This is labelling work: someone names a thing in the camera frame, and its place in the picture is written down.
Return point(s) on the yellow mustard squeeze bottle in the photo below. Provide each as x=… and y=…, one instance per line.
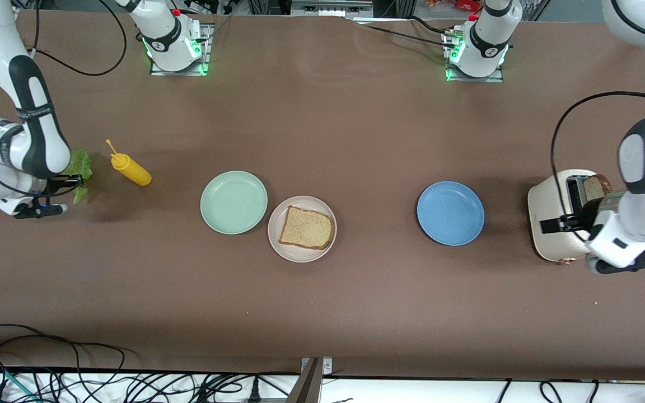
x=132, y=170

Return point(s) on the green lettuce leaf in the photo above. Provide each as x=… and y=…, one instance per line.
x=83, y=162

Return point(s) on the beige plate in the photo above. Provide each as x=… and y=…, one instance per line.
x=300, y=256

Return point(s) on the grey equipment box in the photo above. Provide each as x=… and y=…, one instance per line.
x=331, y=8

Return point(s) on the small metal bracket plate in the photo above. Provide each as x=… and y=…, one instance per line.
x=327, y=366

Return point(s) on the red packaged items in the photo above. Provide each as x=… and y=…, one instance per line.
x=457, y=4

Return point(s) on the brown toast bread slice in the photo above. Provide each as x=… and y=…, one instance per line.
x=307, y=228
x=597, y=187

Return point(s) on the black power plug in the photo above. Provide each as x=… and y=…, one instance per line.
x=254, y=390

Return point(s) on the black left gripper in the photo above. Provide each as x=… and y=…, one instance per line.
x=587, y=217

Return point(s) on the white two-slot toaster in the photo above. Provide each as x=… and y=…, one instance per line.
x=546, y=201

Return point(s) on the mint green plate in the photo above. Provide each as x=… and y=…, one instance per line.
x=233, y=202

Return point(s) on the blue plate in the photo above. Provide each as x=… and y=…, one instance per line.
x=450, y=213

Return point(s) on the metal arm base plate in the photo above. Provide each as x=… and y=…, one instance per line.
x=476, y=79
x=206, y=53

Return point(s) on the aluminium profile beam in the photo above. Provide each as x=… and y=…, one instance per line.
x=305, y=386

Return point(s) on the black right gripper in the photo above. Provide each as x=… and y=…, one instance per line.
x=58, y=182

